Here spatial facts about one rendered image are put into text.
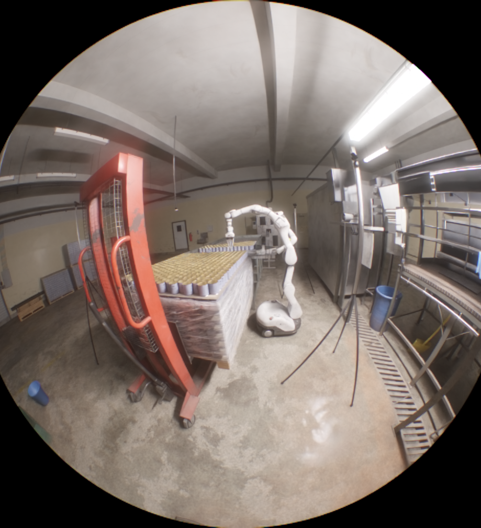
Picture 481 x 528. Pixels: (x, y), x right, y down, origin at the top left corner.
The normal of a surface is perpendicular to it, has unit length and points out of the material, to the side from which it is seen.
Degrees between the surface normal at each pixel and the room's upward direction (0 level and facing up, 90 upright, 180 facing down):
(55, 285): 91
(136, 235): 90
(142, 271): 90
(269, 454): 0
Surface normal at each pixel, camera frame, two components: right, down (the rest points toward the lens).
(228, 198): -0.19, 0.27
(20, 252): 0.98, -0.02
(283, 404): -0.07, -0.96
